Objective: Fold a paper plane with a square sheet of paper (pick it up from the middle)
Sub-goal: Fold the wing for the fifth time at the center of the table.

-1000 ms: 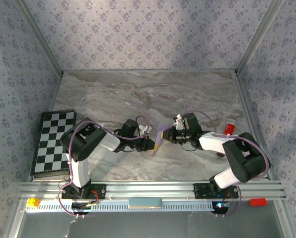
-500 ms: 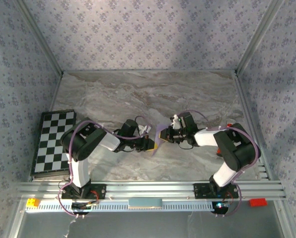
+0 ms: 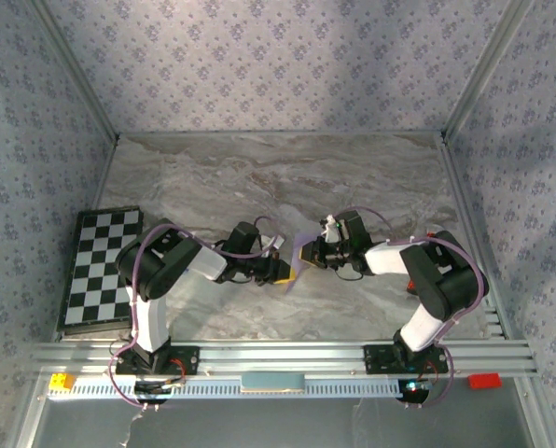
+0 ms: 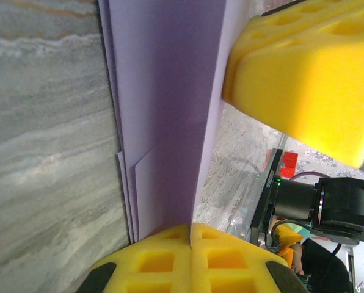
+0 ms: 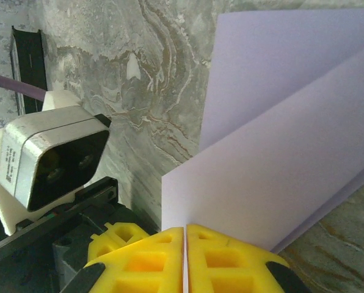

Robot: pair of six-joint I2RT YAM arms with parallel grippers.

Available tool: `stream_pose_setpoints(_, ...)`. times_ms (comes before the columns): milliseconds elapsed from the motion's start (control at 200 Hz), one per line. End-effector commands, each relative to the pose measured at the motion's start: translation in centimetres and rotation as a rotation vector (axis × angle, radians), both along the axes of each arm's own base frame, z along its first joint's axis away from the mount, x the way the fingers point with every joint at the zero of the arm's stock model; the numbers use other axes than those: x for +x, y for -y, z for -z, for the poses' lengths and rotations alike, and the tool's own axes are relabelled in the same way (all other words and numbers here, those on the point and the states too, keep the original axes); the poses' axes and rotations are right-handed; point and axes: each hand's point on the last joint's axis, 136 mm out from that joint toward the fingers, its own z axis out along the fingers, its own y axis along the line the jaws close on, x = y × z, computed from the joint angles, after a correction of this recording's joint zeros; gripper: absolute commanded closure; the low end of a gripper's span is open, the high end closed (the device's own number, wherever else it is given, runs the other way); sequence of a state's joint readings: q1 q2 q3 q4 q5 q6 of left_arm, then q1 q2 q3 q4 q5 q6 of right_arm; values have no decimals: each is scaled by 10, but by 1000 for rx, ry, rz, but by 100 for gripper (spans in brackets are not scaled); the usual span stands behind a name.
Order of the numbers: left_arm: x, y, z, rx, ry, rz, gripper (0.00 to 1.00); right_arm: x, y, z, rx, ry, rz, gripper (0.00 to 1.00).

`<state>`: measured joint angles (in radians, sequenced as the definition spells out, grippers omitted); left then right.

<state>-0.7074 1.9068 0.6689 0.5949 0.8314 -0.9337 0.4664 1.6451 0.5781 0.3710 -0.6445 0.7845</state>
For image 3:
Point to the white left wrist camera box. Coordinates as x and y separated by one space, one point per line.
273 242

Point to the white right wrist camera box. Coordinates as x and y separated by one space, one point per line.
330 231

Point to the black controller board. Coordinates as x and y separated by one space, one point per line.
152 388
413 389

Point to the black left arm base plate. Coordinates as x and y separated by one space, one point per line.
189 359

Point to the aluminium table side rail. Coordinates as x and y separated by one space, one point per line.
462 196
104 177

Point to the aluminium frame post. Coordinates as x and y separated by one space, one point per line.
79 74
484 70

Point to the black and white checkerboard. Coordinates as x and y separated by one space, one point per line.
96 270

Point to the lilac paper sheet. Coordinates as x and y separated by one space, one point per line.
301 247

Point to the aluminium mounting rail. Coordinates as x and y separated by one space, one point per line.
278 357

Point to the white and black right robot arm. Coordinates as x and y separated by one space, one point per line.
385 259

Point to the aluminium table back rail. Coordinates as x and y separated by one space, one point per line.
278 134

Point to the red glitter tube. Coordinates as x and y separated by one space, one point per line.
411 285

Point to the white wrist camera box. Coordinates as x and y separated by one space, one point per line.
273 242
330 231

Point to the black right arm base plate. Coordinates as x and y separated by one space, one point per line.
376 359

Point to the red toy brick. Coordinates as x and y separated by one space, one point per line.
484 380

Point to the yellow toy brick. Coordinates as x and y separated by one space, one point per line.
61 382

